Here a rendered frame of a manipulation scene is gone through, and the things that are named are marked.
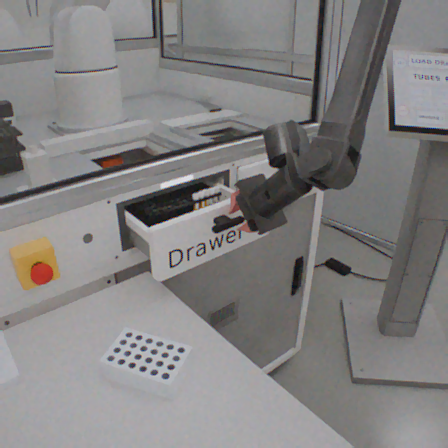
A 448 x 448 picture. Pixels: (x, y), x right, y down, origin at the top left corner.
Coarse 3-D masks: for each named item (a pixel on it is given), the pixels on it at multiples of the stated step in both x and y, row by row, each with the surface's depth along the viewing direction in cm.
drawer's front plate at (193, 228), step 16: (208, 208) 77; (224, 208) 78; (160, 224) 71; (176, 224) 72; (192, 224) 74; (208, 224) 77; (160, 240) 71; (176, 240) 73; (192, 240) 76; (208, 240) 79; (224, 240) 82; (240, 240) 85; (160, 256) 73; (176, 256) 75; (192, 256) 78; (208, 256) 81; (160, 272) 74; (176, 272) 77
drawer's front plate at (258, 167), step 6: (258, 162) 99; (264, 162) 99; (240, 168) 96; (246, 168) 96; (252, 168) 97; (258, 168) 98; (264, 168) 100; (270, 168) 101; (240, 174) 96; (246, 174) 96; (252, 174) 98; (264, 174) 100; (270, 174) 102
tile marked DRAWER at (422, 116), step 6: (420, 114) 116; (426, 114) 115; (432, 114) 115; (438, 114) 115; (444, 114) 115; (420, 120) 115; (426, 120) 115; (432, 120) 115; (438, 120) 115; (444, 120) 114
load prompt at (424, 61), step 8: (408, 56) 120; (416, 56) 119; (424, 56) 119; (432, 56) 119; (440, 56) 119; (408, 64) 119; (416, 64) 119; (424, 64) 119; (432, 64) 118; (440, 64) 118
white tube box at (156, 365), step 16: (128, 336) 66; (144, 336) 65; (112, 352) 62; (128, 352) 62; (144, 352) 62; (160, 352) 62; (176, 352) 62; (192, 352) 64; (112, 368) 60; (128, 368) 59; (144, 368) 60; (160, 368) 59; (176, 368) 59; (128, 384) 60; (144, 384) 59; (160, 384) 57; (176, 384) 59
